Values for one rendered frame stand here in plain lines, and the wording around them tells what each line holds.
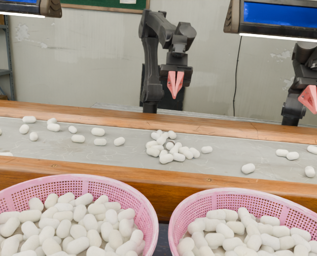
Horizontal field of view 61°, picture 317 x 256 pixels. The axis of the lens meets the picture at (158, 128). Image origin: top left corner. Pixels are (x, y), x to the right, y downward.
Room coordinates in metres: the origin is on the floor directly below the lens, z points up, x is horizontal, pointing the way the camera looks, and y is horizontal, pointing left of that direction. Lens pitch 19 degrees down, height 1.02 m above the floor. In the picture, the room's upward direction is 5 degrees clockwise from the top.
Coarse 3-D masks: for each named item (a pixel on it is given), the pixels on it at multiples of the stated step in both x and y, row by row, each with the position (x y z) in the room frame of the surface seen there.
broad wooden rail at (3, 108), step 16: (0, 112) 0.82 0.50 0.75; (16, 112) 0.82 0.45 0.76; (32, 112) 0.82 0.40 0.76; (48, 112) 0.83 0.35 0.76; (64, 112) 0.83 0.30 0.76; (80, 112) 0.85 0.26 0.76; (96, 112) 0.86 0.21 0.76; (112, 112) 0.88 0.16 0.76; (128, 112) 0.90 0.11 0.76; (128, 128) 0.80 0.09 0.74; (144, 128) 0.81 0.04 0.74; (160, 128) 0.81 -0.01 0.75; (176, 128) 0.81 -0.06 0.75; (192, 128) 0.82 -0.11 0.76; (208, 128) 0.82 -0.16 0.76; (224, 128) 0.82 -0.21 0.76; (240, 128) 0.83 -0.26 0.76; (256, 128) 0.85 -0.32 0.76; (272, 128) 0.86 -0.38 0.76; (288, 128) 0.88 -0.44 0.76; (304, 128) 0.90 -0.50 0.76
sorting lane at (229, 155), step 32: (0, 128) 0.71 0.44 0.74; (32, 128) 0.73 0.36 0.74; (64, 128) 0.76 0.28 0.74; (64, 160) 0.55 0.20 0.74; (96, 160) 0.57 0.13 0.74; (128, 160) 0.58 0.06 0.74; (192, 160) 0.61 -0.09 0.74; (224, 160) 0.63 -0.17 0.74; (256, 160) 0.65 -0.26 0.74; (288, 160) 0.66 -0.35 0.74
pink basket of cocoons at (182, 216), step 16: (208, 192) 0.42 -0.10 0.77; (224, 192) 0.43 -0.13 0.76; (240, 192) 0.44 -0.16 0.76; (256, 192) 0.44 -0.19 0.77; (176, 208) 0.36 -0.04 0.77; (192, 208) 0.39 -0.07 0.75; (208, 208) 0.42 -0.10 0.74; (224, 208) 0.43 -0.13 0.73; (256, 208) 0.43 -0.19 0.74; (288, 208) 0.41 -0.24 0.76; (304, 208) 0.40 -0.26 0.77; (176, 224) 0.34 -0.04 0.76; (288, 224) 0.40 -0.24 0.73; (304, 224) 0.38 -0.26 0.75; (176, 240) 0.32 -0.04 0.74
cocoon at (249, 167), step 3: (246, 165) 0.57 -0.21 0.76; (249, 165) 0.57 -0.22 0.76; (252, 165) 0.57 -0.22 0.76; (243, 168) 0.56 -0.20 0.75; (246, 168) 0.56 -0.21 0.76; (249, 168) 0.56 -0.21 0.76; (252, 168) 0.56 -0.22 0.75; (243, 171) 0.56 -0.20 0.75; (246, 171) 0.56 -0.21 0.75; (249, 171) 0.56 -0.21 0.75; (252, 171) 0.57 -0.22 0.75
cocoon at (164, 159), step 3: (162, 156) 0.58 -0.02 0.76; (165, 156) 0.58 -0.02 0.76; (168, 156) 0.58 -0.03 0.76; (171, 156) 0.58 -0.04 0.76; (162, 159) 0.57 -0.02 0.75; (165, 159) 0.57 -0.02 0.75; (168, 159) 0.58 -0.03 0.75; (171, 159) 0.58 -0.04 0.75; (162, 162) 0.57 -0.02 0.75; (165, 162) 0.57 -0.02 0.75; (168, 162) 0.58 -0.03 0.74
